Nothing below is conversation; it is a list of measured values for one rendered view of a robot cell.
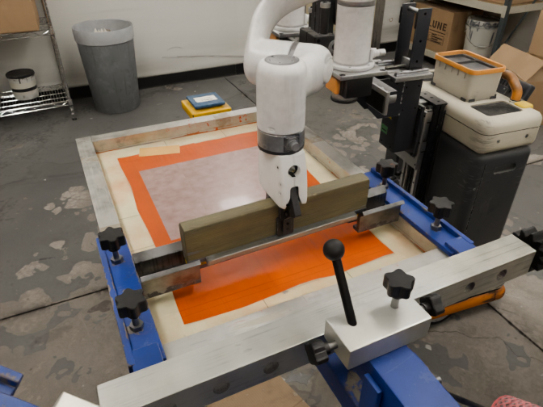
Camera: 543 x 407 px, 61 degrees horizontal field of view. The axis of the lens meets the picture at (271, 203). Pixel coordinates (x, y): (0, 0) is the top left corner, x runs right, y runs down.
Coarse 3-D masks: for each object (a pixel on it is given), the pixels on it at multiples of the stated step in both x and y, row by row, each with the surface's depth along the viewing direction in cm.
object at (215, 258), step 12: (336, 216) 86; (348, 216) 86; (300, 228) 84; (312, 228) 84; (324, 228) 85; (264, 240) 81; (276, 240) 81; (288, 240) 82; (228, 252) 79; (240, 252) 79
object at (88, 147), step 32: (160, 128) 126; (192, 128) 129; (224, 128) 134; (96, 160) 111; (320, 160) 117; (96, 192) 99; (416, 256) 82; (448, 256) 82; (352, 288) 75; (256, 320) 70
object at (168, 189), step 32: (128, 160) 118; (160, 160) 118; (192, 160) 118; (160, 192) 105; (192, 192) 105; (224, 192) 105; (160, 224) 95; (256, 256) 87; (192, 288) 80; (224, 288) 80; (256, 288) 80; (288, 288) 80; (192, 320) 74
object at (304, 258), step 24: (216, 144) 126; (240, 144) 126; (216, 168) 115; (240, 168) 115; (240, 192) 105; (264, 192) 105; (312, 240) 91; (360, 240) 91; (288, 264) 85; (312, 264) 85; (360, 264) 85
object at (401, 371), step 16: (400, 352) 59; (368, 368) 58; (384, 368) 57; (400, 368) 57; (416, 368) 57; (384, 384) 55; (400, 384) 55; (416, 384) 55; (432, 384) 55; (384, 400) 56; (400, 400) 53; (416, 400) 53; (432, 400) 53; (448, 400) 53
